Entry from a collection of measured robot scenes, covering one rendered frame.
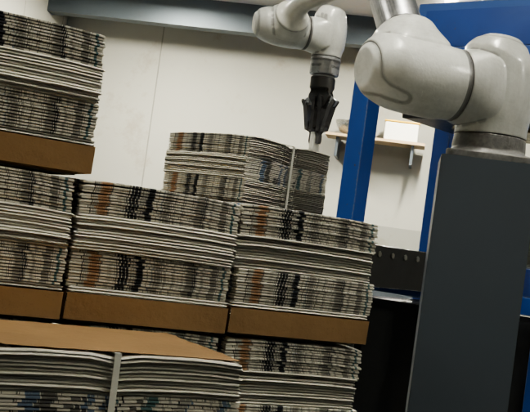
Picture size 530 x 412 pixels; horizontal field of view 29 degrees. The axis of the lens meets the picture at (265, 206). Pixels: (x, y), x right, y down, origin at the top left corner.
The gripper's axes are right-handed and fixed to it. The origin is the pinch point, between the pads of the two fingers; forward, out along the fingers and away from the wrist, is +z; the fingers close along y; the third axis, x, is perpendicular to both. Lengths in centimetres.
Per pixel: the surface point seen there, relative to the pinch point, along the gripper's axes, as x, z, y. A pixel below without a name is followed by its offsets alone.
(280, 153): -30.8, 6.9, 14.3
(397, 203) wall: 743, -30, -483
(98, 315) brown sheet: -130, 46, 69
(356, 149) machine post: 77, -9, -43
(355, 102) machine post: 77, -27, -46
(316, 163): -13.9, 7.3, 13.2
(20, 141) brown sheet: -145, 20, 63
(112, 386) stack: -147, 51, 94
